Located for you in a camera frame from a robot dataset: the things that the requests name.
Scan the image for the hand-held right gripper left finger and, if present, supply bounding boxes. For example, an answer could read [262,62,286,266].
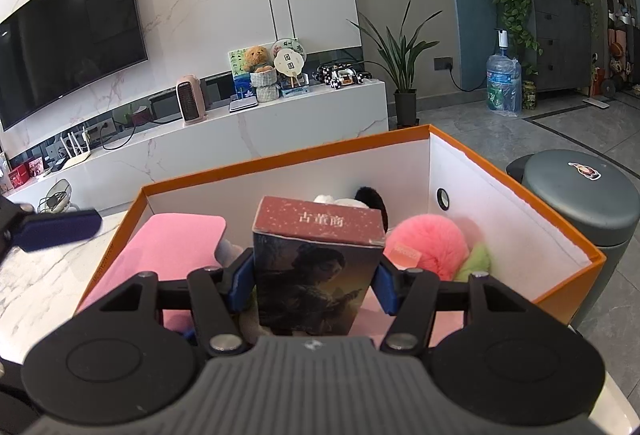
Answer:
[80,249,256,358]

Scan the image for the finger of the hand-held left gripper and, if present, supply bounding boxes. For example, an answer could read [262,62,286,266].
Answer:
[0,196,103,262]

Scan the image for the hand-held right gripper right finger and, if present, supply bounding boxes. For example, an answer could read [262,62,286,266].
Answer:
[372,254,543,357]

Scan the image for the pink fluffy peach plush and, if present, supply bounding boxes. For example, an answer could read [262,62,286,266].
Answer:
[384,213,494,284]

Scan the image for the dark red card box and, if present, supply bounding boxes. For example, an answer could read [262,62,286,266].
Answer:
[251,195,389,337]

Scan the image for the white plush toy pink outfit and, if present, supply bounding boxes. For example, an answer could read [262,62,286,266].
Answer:
[314,186,389,237]

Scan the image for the orange cardboard box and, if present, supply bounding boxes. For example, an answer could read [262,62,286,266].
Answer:
[75,124,607,332]

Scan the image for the small white floor fan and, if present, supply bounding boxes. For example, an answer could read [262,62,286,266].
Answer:
[37,178,81,214]

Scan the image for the white router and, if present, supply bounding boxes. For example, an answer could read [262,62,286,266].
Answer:
[59,127,94,171]

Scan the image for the white marble television console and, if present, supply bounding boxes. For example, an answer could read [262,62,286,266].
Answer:
[0,78,390,222]

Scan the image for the grey laptop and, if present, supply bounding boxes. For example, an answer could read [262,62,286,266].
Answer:
[228,95,260,114]

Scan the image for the long-leaf plant in black pot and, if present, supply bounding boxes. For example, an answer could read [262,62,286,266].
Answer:
[347,0,444,128]

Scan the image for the pink white space heater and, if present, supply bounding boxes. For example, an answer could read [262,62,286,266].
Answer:
[176,74,208,124]

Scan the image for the green blue painted picture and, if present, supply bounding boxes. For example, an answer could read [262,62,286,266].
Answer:
[228,47,261,101]

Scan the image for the grey round trash bin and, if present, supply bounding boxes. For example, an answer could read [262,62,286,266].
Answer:
[505,149,640,332]

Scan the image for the black white brick toy car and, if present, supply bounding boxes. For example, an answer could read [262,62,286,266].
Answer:
[313,62,374,91]

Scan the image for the brown teddy bear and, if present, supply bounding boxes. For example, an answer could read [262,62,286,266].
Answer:
[243,45,274,74]

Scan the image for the round paper hand fan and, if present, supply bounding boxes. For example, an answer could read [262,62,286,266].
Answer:
[272,38,309,88]

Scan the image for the blue water jug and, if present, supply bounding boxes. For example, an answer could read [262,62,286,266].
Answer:
[485,28,523,118]

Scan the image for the grey drawer cabinet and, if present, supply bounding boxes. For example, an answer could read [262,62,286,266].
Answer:
[529,0,594,92]

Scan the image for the black power cable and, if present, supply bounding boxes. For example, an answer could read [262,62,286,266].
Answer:
[102,122,139,151]

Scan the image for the black wall television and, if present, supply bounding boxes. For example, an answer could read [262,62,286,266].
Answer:
[0,0,150,132]

